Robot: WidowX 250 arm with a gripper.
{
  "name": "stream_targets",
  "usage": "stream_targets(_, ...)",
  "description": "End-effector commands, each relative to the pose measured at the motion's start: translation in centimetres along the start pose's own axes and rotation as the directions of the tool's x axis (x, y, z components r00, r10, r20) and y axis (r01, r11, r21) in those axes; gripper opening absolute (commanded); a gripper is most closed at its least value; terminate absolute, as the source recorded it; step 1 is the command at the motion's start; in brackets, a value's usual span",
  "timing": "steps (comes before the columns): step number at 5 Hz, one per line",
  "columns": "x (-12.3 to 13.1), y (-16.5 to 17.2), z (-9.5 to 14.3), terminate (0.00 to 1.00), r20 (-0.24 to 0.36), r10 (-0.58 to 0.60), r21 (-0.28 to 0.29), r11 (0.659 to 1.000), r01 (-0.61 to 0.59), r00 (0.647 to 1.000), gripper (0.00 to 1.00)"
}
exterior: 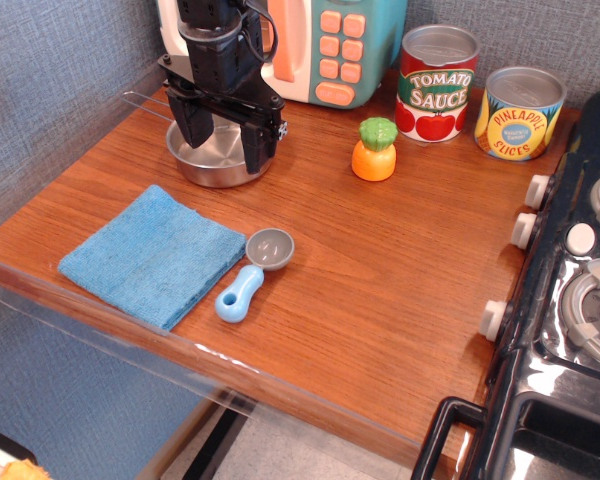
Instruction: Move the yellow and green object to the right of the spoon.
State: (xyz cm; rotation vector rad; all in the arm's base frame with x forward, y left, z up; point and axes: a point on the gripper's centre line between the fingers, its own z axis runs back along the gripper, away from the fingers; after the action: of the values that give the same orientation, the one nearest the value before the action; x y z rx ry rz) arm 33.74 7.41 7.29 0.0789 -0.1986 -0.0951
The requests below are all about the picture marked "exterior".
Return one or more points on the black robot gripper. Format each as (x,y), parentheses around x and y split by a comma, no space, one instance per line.
(221,75)

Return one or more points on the orange carrot salt shaker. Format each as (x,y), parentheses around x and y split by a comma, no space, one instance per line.
(374,156)

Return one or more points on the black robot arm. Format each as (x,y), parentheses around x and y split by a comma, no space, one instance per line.
(226,16)

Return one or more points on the white stove knob middle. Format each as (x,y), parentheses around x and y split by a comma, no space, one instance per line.
(522,230)

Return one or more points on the white stove knob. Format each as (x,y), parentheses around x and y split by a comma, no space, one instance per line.
(522,230)
(536,191)
(492,318)

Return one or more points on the white stove knob top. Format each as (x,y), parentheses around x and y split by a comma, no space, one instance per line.
(536,191)

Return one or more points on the white stove knob bottom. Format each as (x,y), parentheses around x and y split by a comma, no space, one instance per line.
(492,318)

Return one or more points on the black toy stove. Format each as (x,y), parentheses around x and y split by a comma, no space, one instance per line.
(543,383)

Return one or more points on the stainless steel pan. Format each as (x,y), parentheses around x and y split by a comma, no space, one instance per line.
(218,163)

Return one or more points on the blue grey measuring scoop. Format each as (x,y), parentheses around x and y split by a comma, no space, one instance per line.
(270,249)

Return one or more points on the toy microwave oven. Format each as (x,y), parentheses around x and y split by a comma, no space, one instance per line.
(330,53)

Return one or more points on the blue folded cloth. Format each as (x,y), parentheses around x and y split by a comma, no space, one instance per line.
(156,260)

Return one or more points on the tomato sauce can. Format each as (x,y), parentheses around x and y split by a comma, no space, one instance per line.
(437,70)

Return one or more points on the clear acrylic table guard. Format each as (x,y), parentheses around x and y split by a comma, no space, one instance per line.
(230,373)

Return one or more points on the pineapple slices can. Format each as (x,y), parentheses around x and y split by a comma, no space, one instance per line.
(519,111)

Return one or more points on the orange fuzzy object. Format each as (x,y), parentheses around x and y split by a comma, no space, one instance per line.
(24,470)

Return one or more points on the black oven door handle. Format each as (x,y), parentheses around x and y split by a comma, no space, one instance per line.
(450,411)

